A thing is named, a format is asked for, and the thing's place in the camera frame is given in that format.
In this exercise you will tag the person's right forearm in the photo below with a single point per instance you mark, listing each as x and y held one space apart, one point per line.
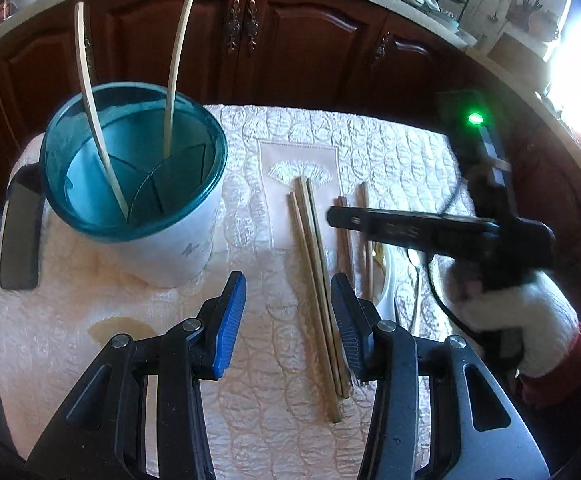
570 370

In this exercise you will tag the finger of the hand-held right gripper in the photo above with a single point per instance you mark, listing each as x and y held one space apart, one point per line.
400 230

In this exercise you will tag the countertop utensil crock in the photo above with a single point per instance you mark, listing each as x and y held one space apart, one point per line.
523 7

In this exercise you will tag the white quilted tablecloth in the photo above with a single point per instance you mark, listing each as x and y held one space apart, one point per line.
270 440

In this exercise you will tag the gold fork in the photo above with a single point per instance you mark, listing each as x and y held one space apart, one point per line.
378 257

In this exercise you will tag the white teal-rimmed utensil holder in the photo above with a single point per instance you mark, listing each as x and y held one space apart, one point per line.
170 255

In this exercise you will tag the pale bamboo chopstick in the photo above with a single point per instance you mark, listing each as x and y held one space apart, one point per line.
90 110
173 80

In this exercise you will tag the black smartphone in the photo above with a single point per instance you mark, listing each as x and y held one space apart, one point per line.
20 235

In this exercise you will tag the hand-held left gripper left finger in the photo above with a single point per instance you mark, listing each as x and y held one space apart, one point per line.
228 325

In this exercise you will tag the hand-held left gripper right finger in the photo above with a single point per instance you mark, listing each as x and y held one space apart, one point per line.
348 330

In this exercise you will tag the silver metal spoon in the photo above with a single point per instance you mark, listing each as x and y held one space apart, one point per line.
413 257

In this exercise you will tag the person's right hand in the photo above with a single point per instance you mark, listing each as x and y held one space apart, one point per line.
540 320

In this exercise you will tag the dark brown chopstick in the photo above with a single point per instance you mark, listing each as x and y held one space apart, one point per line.
343 260

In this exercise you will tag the white ceramic spoon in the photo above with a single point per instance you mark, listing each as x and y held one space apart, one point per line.
390 285

